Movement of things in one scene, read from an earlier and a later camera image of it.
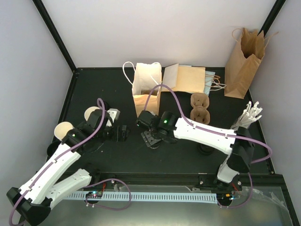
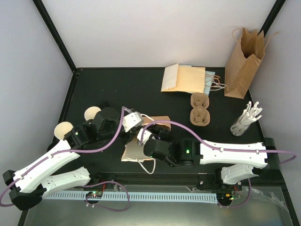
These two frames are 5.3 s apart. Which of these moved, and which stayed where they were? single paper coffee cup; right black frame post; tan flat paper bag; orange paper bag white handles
Moved: orange paper bag white handles
Stayed: right black frame post; single paper coffee cup; tan flat paper bag
